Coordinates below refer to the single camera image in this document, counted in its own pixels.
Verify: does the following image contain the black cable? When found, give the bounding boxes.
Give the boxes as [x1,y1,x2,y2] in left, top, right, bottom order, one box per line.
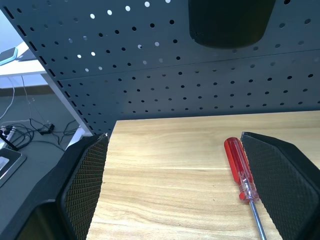
[0,117,83,152]

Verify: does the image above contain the white power strip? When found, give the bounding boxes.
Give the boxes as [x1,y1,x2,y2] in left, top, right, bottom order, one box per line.
[0,125,17,149]

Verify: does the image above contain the black cup holder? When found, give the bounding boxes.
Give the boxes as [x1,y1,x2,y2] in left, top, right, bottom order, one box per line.
[187,0,276,49]

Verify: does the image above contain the teal cased phone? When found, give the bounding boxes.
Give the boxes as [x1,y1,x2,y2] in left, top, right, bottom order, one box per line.
[0,46,19,66]

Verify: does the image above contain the white table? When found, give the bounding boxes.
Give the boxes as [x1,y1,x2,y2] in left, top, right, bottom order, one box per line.
[0,8,94,151]

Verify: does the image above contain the white cable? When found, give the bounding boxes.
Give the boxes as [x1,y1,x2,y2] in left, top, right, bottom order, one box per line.
[0,76,32,123]

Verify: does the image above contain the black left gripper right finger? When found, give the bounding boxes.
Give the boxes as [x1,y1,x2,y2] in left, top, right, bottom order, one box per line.
[240,131,320,240]

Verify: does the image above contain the silver monitor base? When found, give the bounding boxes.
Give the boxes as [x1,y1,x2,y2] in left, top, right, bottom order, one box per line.
[0,147,27,188]

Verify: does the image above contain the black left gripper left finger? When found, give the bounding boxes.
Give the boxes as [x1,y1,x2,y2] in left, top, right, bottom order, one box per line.
[0,132,110,240]

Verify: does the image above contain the dark grey pegboard panel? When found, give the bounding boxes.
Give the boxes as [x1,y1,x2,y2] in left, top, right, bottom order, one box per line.
[0,0,320,137]

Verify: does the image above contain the red handled screwdriver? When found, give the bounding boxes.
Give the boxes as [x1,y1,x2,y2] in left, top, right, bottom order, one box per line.
[223,136,268,240]

